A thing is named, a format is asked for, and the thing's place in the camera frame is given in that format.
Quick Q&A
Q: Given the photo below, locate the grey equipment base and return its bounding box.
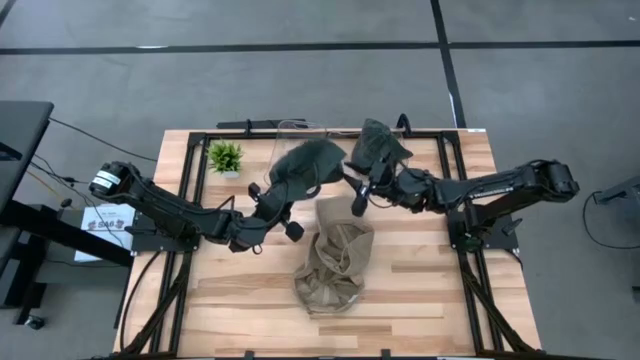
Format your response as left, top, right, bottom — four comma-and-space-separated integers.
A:
593, 173, 640, 207

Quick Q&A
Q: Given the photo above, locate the black desk top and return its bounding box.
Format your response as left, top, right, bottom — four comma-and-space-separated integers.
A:
0, 100, 56, 217

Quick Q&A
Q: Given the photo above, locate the black desk stand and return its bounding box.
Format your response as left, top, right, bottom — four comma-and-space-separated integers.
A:
0, 198, 135, 327

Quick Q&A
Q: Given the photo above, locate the small green potted plant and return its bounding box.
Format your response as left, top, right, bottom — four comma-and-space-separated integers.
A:
205, 139, 246, 180

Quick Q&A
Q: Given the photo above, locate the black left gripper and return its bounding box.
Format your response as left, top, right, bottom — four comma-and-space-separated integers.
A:
243, 181, 306, 244

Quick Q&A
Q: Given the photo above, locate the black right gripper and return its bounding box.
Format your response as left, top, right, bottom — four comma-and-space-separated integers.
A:
343, 158, 427, 219

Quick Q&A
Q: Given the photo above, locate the yellow cable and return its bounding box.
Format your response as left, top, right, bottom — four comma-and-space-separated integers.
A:
24, 168, 62, 200

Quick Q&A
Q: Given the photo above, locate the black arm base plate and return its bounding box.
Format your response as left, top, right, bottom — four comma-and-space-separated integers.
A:
446, 208, 522, 252
129, 211, 202, 254

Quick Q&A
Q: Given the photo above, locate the clear plastic container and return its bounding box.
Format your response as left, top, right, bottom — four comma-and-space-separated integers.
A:
268, 119, 330, 174

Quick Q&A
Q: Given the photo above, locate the black mount bar with clamp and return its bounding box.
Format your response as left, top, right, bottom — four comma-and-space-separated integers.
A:
215, 117, 308, 137

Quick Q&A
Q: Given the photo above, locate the black aluminium table frame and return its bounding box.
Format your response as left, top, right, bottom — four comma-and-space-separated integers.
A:
113, 128, 542, 360

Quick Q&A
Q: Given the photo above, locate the white printed paper sheet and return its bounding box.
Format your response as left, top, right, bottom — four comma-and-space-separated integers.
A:
73, 202, 137, 265

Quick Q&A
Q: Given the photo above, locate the black looped floor cable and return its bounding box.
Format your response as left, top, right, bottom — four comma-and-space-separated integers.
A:
581, 189, 640, 251

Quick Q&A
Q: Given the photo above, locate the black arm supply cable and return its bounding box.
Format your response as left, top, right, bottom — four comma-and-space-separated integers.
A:
118, 249, 162, 353

